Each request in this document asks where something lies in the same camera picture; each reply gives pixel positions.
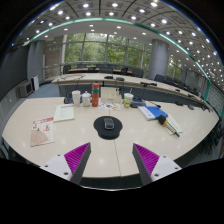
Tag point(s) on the white leaflet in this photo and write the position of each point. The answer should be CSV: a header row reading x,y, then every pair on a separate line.
x,y
64,112

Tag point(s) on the red drink bottle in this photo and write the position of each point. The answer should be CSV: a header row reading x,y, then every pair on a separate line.
x,y
95,96

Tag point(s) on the green white cup with straw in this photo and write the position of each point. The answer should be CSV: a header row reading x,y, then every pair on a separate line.
x,y
128,101

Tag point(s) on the group of dark chairs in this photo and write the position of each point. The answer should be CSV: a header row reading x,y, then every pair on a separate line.
x,y
138,72

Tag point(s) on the white paper cup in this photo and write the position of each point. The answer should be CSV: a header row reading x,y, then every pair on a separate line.
x,y
76,99

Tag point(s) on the blue and white book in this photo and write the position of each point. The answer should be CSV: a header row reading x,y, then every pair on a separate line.
x,y
153,112

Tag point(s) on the beige cardboard box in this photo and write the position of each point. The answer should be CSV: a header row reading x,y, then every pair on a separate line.
x,y
110,95

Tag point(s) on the colourful sticker sheet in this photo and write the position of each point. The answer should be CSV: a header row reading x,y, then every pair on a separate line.
x,y
110,106

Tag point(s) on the red and white pamphlet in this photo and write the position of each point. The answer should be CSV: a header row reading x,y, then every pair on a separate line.
x,y
42,131

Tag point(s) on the black mouse pad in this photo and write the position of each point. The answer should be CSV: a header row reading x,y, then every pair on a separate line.
x,y
100,130

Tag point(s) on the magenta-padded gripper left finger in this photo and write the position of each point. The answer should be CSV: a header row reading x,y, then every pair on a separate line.
x,y
59,165

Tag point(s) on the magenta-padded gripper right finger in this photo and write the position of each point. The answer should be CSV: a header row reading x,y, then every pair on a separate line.
x,y
163,165

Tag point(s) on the group of ceiling lights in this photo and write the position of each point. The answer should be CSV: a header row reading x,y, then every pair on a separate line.
x,y
113,13

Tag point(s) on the black conference desk unit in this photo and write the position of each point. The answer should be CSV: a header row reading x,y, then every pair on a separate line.
x,y
137,103

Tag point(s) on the black computer mouse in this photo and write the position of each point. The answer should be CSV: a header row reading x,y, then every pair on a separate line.
x,y
109,123

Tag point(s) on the black gooseneck microphone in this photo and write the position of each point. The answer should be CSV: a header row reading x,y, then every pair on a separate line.
x,y
156,105

